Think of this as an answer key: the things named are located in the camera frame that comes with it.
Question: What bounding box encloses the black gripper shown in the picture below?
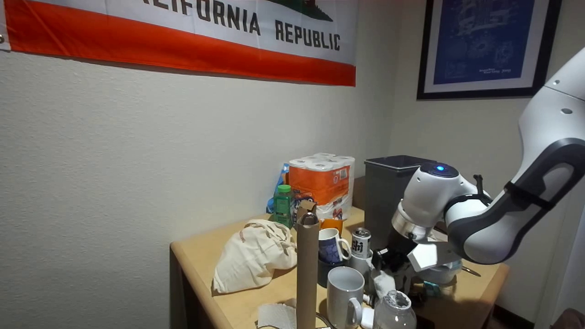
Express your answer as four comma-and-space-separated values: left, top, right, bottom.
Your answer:
372, 229, 416, 287

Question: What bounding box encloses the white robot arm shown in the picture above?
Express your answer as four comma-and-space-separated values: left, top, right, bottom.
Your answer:
372, 50, 585, 273

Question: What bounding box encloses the small gray shaker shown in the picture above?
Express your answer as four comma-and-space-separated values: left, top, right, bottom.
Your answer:
348, 227, 370, 274

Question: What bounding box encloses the white mug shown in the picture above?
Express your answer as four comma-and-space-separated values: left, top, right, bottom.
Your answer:
326, 267, 365, 329

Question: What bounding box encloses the dark blue mug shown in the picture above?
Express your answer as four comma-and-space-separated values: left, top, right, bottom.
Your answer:
317, 229, 348, 263

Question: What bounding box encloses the gray trash bin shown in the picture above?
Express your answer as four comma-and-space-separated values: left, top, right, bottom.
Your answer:
363, 156, 425, 249

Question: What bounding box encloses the cardboard tube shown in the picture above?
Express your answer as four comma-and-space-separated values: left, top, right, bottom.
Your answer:
295, 209, 319, 329

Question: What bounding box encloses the orange toilet paper pack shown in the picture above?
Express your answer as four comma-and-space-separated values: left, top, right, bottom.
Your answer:
286, 154, 354, 220

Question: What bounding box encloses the green plastic bottle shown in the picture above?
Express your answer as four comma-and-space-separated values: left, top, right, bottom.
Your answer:
270, 185, 292, 227

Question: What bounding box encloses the cream cloth bag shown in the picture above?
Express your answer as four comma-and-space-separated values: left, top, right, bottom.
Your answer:
211, 220, 297, 295

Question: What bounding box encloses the framed blue poster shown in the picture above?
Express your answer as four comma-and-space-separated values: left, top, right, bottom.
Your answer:
416, 0, 560, 101

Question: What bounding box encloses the California Republic flag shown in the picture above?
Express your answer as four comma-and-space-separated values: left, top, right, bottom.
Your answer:
0, 0, 358, 86

